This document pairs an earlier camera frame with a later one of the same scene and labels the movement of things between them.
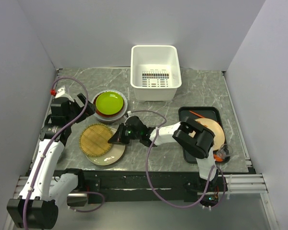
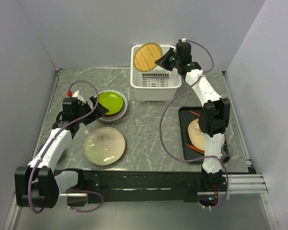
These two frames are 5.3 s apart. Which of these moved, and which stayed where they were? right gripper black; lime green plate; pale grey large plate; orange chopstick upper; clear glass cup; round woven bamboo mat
Moved: right gripper black; round woven bamboo mat
Stayed: clear glass cup; lime green plate; orange chopstick upper; pale grey large plate
